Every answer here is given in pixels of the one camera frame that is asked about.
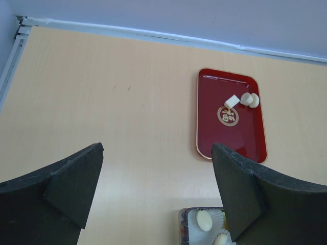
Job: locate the half-round white chocolate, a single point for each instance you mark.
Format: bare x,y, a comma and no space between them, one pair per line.
246,99

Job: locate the square white chocolate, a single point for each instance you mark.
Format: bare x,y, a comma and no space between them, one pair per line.
231,102

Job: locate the round white chocolate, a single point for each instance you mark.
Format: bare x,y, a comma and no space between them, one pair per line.
221,239

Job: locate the oval white chocolate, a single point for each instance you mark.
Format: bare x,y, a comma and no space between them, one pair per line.
204,220

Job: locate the centre paper cup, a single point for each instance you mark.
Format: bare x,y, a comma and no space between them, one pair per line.
229,241

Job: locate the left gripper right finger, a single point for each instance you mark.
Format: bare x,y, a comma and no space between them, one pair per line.
263,206

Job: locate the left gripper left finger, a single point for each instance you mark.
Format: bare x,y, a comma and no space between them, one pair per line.
51,205

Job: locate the red lacquer tray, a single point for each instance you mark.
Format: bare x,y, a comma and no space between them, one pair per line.
241,128

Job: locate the paper cup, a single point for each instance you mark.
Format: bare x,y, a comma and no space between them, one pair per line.
199,236
229,241

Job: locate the top left paper cup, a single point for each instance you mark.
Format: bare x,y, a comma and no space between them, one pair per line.
199,236

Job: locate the chocolate tin base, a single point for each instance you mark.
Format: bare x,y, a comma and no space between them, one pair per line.
183,222

